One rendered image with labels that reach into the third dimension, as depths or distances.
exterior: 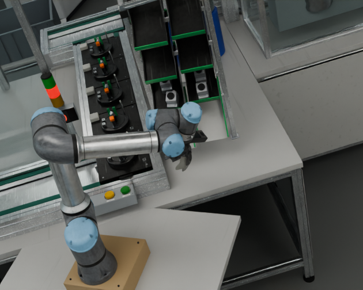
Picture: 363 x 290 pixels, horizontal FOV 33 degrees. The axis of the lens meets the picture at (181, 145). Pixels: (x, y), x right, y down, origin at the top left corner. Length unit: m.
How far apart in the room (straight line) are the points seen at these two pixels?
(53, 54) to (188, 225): 1.67
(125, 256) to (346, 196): 1.71
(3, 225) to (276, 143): 1.25
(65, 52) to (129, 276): 1.83
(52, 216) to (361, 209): 1.79
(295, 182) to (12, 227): 1.26
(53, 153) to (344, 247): 1.95
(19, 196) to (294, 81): 1.55
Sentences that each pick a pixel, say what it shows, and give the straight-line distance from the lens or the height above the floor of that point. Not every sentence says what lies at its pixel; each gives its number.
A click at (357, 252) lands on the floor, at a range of 3.42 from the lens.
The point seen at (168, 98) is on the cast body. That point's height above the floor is 1.26.
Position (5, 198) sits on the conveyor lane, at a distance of 2.89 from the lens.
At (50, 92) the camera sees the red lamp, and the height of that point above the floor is 1.34.
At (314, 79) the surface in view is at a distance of 3.37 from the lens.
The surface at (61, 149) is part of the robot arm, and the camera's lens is 1.94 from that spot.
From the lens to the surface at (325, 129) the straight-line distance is 3.61.
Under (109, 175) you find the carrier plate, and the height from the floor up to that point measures 0.97.
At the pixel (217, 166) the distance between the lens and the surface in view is 2.71.
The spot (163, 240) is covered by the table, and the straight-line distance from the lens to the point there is 2.48.
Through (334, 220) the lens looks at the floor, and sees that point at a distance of 3.57.
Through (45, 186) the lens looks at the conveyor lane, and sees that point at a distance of 2.85.
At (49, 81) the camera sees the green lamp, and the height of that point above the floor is 1.39.
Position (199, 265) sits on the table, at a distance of 2.36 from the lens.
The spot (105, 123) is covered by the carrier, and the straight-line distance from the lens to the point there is 2.91.
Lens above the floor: 2.69
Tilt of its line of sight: 39 degrees down
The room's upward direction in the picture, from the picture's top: 16 degrees counter-clockwise
